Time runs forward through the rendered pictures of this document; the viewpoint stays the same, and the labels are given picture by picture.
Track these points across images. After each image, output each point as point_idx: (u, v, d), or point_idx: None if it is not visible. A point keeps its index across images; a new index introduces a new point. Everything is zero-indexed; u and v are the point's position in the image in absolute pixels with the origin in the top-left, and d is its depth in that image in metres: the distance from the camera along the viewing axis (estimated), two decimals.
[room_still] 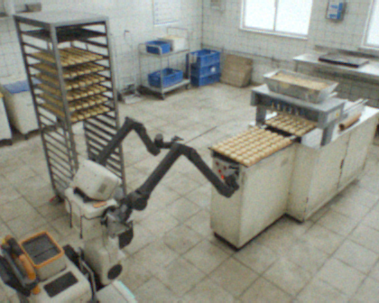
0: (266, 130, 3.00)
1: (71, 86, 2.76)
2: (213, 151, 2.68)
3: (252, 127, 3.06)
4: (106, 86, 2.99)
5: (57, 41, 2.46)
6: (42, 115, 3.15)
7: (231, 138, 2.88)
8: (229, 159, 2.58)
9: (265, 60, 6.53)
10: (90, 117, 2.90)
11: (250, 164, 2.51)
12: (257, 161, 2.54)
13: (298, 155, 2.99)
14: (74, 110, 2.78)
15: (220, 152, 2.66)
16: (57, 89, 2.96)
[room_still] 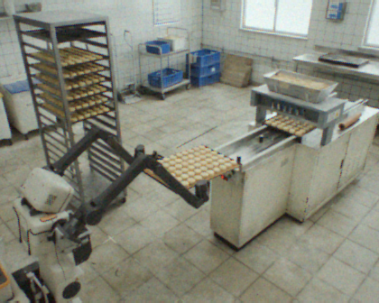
0: (213, 150, 2.58)
1: (71, 86, 2.76)
2: (143, 171, 2.24)
3: (198, 146, 2.64)
4: (106, 86, 2.99)
5: (57, 41, 2.46)
6: (42, 115, 3.15)
7: (169, 157, 2.45)
8: (158, 182, 2.14)
9: (265, 60, 6.53)
10: (90, 117, 2.90)
11: None
12: (190, 187, 2.10)
13: (298, 155, 2.99)
14: (74, 110, 2.78)
15: (151, 174, 2.22)
16: (57, 89, 2.96)
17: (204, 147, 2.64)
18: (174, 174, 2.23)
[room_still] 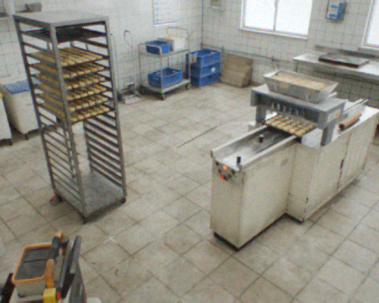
0: None
1: (71, 86, 2.76)
2: None
3: None
4: (106, 86, 2.99)
5: (57, 41, 2.46)
6: (42, 115, 3.15)
7: None
8: None
9: (265, 60, 6.53)
10: (90, 117, 2.90)
11: None
12: None
13: (298, 155, 2.99)
14: (74, 110, 2.78)
15: None
16: (57, 89, 2.96)
17: None
18: None
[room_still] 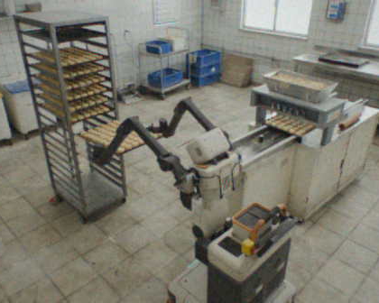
0: None
1: (71, 86, 2.76)
2: (127, 151, 2.46)
3: (78, 135, 2.79)
4: (106, 86, 2.99)
5: (57, 41, 2.46)
6: (42, 115, 3.15)
7: None
8: (144, 144, 2.56)
9: (265, 60, 6.53)
10: (90, 117, 2.90)
11: (157, 135, 2.69)
12: (152, 133, 2.74)
13: (298, 155, 2.99)
14: (74, 110, 2.78)
15: (131, 148, 2.51)
16: (57, 89, 2.96)
17: (80, 133, 2.83)
18: (132, 140, 2.64)
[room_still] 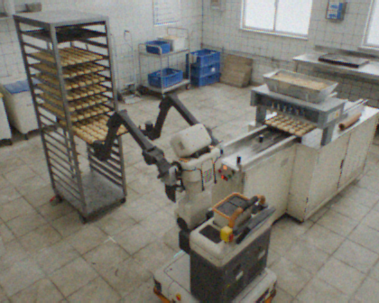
0: None
1: (71, 86, 2.76)
2: None
3: None
4: (106, 86, 2.99)
5: (57, 41, 2.46)
6: (42, 115, 3.15)
7: (76, 134, 2.83)
8: (117, 136, 2.80)
9: (265, 60, 6.53)
10: (90, 117, 2.90)
11: None
12: None
13: (298, 155, 2.99)
14: (74, 110, 2.78)
15: (104, 139, 2.75)
16: (57, 89, 2.96)
17: (60, 122, 3.05)
18: (106, 131, 2.88)
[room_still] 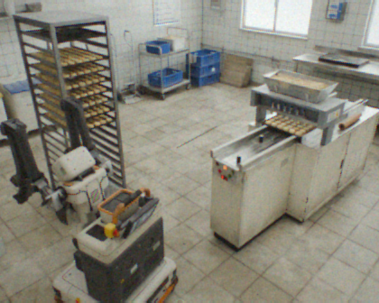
0: None
1: (71, 86, 2.76)
2: None
3: None
4: (106, 86, 2.99)
5: (57, 41, 2.46)
6: (42, 115, 3.15)
7: (60, 124, 2.99)
8: (99, 126, 2.97)
9: (265, 60, 6.53)
10: (90, 117, 2.90)
11: (111, 119, 3.09)
12: None
13: (298, 155, 2.99)
14: None
15: None
16: (57, 89, 2.96)
17: (45, 114, 3.21)
18: (88, 122, 3.04)
